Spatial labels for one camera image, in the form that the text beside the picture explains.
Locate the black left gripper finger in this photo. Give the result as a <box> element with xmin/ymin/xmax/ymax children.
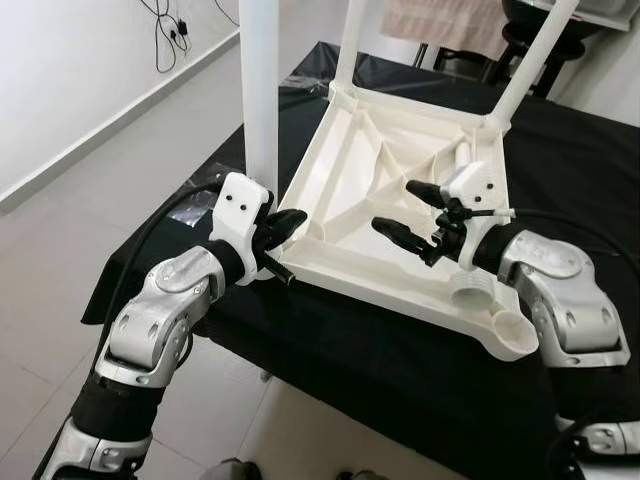
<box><xmin>264</xmin><ymin>209</ymin><xmax>309</xmax><ymax>246</ymax></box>

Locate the white plastic table top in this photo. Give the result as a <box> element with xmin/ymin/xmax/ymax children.
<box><xmin>272</xmin><ymin>82</ymin><xmax>541</xmax><ymax>361</ymax></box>

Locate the white plastic table leg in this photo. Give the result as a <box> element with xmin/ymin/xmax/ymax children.
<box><xmin>490</xmin><ymin>0</ymin><xmax>583</xmax><ymax>126</ymax></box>
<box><xmin>450</xmin><ymin>140</ymin><xmax>516</xmax><ymax>313</ymax></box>
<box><xmin>335</xmin><ymin>0</ymin><xmax>369</xmax><ymax>96</ymax></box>
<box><xmin>238</xmin><ymin>0</ymin><xmax>283</xmax><ymax>196</ymax></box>

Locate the black tablecloth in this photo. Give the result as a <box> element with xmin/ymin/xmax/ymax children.
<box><xmin>80</xmin><ymin>40</ymin><xmax>640</xmax><ymax>480</ymax></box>

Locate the pink cloth covered table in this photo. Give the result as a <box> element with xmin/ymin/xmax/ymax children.
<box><xmin>383</xmin><ymin>0</ymin><xmax>513</xmax><ymax>59</ymax></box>

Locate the black round stool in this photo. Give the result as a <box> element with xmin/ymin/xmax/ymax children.
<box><xmin>495</xmin><ymin>25</ymin><xmax>601</xmax><ymax>101</ymax></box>

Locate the black wok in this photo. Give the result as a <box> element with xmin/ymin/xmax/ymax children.
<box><xmin>500</xmin><ymin>0</ymin><xmax>626</xmax><ymax>31</ymax></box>

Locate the grey left robot foot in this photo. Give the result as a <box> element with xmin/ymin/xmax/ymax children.
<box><xmin>200</xmin><ymin>458</ymin><xmax>263</xmax><ymax>480</ymax></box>

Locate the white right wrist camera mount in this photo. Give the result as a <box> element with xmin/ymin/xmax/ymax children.
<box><xmin>440</xmin><ymin>162</ymin><xmax>501</xmax><ymax>271</ymax></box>

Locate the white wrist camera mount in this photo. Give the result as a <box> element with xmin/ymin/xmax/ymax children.
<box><xmin>208</xmin><ymin>172</ymin><xmax>276</xmax><ymax>286</ymax></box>
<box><xmin>440</xmin><ymin>162</ymin><xmax>501</xmax><ymax>271</ymax></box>

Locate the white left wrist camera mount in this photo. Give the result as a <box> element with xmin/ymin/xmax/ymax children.
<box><xmin>208</xmin><ymin>172</ymin><xmax>276</xmax><ymax>286</ymax></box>

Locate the long black wall cable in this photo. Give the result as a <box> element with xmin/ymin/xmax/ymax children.
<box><xmin>215</xmin><ymin>0</ymin><xmax>241</xmax><ymax>26</ymax></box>

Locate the looped black wall cable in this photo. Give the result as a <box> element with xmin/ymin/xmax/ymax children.
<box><xmin>140</xmin><ymin>0</ymin><xmax>196</xmax><ymax>73</ymax></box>

